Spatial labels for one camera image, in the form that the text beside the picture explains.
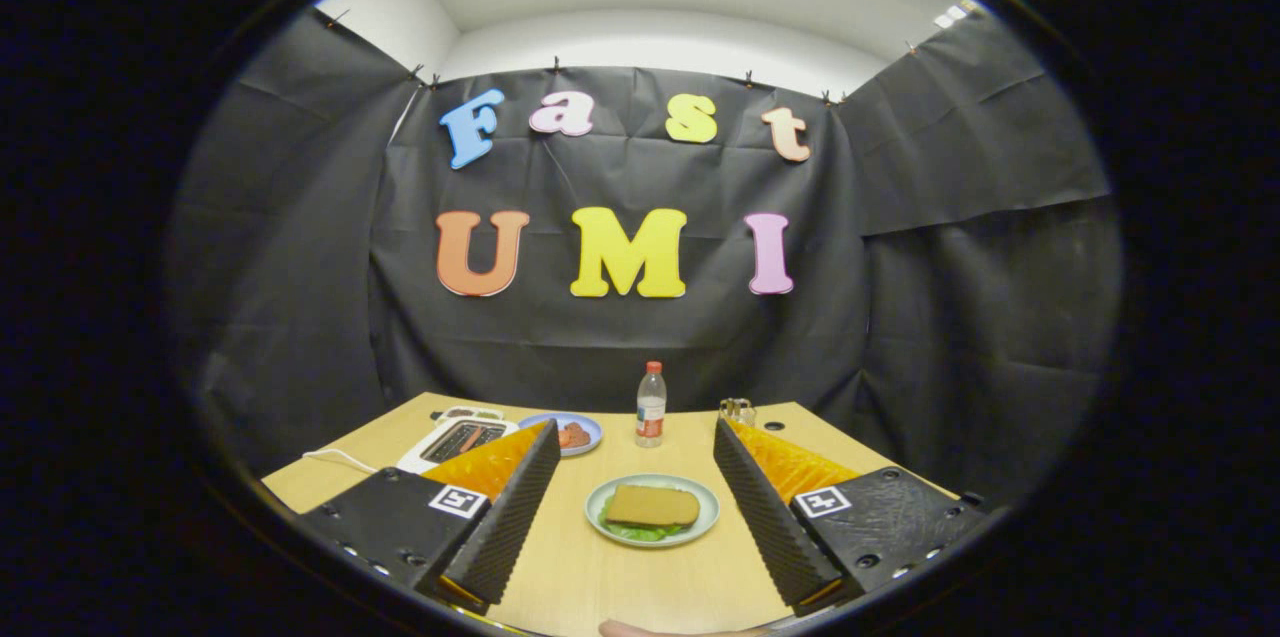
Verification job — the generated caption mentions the white toaster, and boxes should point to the white toaster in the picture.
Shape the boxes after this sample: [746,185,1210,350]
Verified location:
[397,416,521,475]

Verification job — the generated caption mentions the blue plate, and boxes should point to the blue plate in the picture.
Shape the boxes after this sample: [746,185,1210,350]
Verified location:
[518,412,604,458]

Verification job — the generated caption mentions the light green plate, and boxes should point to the light green plate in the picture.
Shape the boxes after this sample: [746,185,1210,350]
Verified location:
[585,473,721,549]

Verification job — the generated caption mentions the toasted brown bread slice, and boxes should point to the toasted brown bread slice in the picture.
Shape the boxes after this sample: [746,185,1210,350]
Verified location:
[606,484,701,528]

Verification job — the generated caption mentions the green lettuce leaf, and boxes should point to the green lettuce leaf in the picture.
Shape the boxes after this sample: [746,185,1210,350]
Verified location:
[600,497,691,543]

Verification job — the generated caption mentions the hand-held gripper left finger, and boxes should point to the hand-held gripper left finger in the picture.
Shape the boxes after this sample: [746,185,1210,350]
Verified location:
[300,419,563,616]

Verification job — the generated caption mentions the white power cable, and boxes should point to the white power cable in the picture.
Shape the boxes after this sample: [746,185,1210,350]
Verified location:
[302,449,379,474]

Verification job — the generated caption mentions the clear plastic bottle red cap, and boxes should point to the clear plastic bottle red cap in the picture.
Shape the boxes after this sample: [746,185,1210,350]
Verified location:
[635,361,668,449]

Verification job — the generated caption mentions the black backdrop cloth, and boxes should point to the black backdrop cloth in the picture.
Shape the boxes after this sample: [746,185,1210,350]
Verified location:
[165,7,1123,508]

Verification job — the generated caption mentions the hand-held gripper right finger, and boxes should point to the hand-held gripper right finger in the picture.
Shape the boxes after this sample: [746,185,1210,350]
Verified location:
[712,417,991,618]

